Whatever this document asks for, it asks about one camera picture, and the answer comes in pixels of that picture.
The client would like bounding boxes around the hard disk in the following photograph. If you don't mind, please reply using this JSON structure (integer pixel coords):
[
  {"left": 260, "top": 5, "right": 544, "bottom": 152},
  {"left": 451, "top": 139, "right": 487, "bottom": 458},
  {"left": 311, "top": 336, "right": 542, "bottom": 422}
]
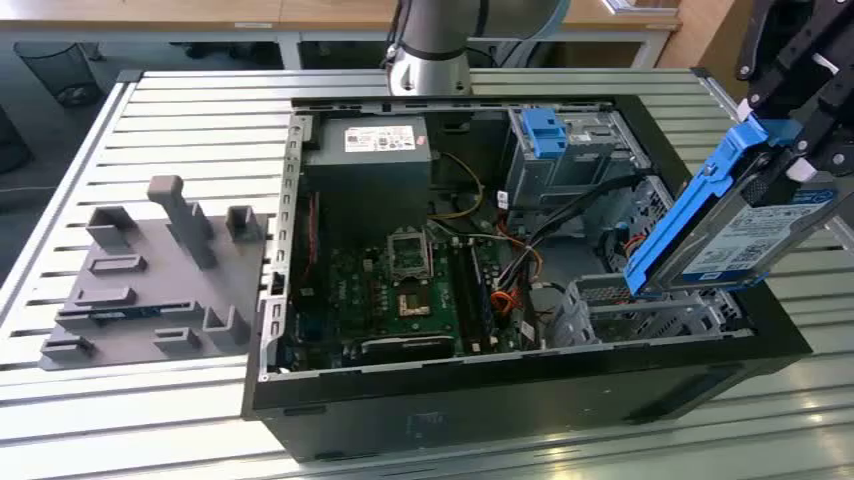
[{"left": 623, "top": 112, "right": 839, "bottom": 302}]

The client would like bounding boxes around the metal disk bay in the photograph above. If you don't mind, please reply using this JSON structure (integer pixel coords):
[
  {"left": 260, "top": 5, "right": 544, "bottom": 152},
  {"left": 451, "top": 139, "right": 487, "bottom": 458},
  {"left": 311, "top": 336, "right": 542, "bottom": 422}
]
[{"left": 543, "top": 272, "right": 750, "bottom": 351}]

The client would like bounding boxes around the black RAM slot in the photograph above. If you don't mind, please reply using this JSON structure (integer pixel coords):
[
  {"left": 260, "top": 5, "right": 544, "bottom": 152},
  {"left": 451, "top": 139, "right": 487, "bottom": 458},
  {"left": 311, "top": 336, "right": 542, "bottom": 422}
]
[
  {"left": 466, "top": 239, "right": 502, "bottom": 349},
  {"left": 444, "top": 237, "right": 483, "bottom": 354}
]

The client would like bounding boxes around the grey metal drive cage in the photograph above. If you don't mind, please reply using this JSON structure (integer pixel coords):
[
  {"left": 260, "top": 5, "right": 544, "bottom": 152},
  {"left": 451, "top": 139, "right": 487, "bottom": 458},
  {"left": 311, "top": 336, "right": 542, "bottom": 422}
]
[{"left": 503, "top": 105, "right": 662, "bottom": 224}]

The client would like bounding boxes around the grey power supply unit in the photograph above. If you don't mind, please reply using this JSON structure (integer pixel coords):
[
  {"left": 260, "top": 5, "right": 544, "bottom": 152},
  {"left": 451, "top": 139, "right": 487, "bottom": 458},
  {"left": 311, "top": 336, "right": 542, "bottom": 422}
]
[{"left": 303, "top": 115, "right": 435, "bottom": 232}]

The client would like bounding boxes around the metal socket cover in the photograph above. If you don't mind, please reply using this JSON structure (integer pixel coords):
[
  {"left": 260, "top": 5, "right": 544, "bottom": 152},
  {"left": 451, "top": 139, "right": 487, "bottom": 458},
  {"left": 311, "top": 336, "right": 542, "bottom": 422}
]
[{"left": 386, "top": 227, "right": 436, "bottom": 282}]

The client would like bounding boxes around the CPU socket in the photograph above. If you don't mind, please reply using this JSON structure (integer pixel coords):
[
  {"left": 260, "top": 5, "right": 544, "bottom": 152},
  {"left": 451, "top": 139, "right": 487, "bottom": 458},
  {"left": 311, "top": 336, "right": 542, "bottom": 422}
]
[{"left": 398, "top": 285, "right": 434, "bottom": 318}]

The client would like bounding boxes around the green motherboard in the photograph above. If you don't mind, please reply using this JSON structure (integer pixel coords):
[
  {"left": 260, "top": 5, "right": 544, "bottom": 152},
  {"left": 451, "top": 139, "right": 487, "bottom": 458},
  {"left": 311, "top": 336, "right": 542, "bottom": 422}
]
[{"left": 292, "top": 219, "right": 535, "bottom": 367}]

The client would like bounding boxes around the black graphics card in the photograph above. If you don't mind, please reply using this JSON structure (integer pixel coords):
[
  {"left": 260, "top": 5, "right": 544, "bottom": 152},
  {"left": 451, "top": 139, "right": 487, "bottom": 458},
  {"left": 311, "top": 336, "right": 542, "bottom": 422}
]
[{"left": 359, "top": 333, "right": 458, "bottom": 364}]

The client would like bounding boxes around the black PC case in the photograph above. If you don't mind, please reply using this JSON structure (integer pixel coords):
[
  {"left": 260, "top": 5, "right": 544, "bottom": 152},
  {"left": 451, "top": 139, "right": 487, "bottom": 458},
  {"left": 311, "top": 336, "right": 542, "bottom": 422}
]
[{"left": 240, "top": 92, "right": 814, "bottom": 464}]

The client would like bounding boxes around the wooden desk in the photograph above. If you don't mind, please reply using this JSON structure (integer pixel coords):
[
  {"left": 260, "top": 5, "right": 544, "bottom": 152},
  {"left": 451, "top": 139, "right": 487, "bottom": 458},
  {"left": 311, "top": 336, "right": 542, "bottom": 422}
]
[{"left": 0, "top": 0, "right": 682, "bottom": 71}]

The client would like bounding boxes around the grey parts rack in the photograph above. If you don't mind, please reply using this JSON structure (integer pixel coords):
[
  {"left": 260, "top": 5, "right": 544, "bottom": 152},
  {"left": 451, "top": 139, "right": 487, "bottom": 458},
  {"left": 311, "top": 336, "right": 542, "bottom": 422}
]
[{"left": 39, "top": 174, "right": 279, "bottom": 372}]

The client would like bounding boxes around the black mesh waste bin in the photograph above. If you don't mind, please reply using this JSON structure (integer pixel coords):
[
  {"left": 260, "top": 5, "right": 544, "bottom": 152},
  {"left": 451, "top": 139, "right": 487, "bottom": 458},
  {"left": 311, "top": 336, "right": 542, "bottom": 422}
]
[{"left": 12, "top": 40, "right": 103, "bottom": 108}]

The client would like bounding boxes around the RAM stick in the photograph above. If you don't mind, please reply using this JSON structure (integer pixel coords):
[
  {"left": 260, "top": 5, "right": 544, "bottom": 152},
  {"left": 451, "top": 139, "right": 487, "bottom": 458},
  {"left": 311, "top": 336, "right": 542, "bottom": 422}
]
[{"left": 89, "top": 308, "right": 161, "bottom": 322}]

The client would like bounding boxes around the black wire bundle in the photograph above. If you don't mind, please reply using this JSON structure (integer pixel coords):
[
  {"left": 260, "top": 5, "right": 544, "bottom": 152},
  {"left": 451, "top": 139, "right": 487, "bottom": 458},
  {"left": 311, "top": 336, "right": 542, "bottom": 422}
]
[{"left": 503, "top": 172, "right": 659, "bottom": 251}]

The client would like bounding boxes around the orange wire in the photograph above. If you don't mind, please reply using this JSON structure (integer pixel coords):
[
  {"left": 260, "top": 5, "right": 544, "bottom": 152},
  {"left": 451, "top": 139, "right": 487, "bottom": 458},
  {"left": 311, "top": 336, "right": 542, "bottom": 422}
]
[{"left": 490, "top": 244, "right": 543, "bottom": 317}]

